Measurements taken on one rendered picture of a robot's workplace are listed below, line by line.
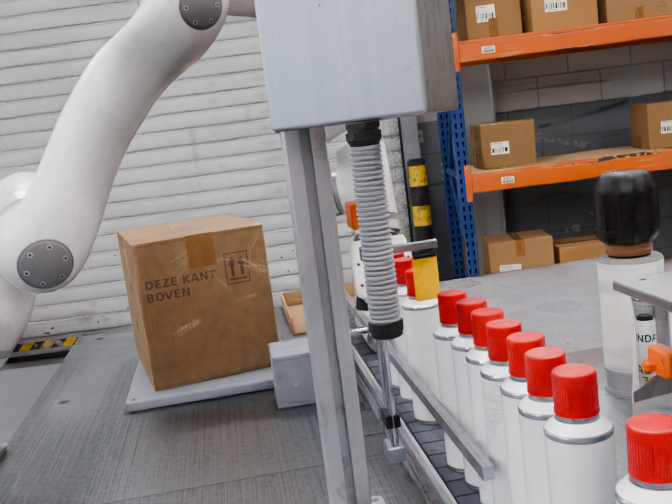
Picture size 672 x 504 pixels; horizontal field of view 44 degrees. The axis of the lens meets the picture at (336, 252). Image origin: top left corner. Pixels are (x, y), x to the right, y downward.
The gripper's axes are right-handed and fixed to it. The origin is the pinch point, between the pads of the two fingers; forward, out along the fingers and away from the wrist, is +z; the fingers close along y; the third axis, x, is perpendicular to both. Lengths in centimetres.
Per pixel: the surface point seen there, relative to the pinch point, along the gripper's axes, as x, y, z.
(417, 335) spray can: -26.1, -1.8, 3.4
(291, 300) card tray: 79, -10, -19
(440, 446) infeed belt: -28.9, -2.1, 17.5
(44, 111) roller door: 365, -124, -199
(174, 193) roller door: 376, -53, -139
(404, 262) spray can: -19.9, -0.4, -7.3
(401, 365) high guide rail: -23.4, -4.0, 6.8
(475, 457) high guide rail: -53, -4, 18
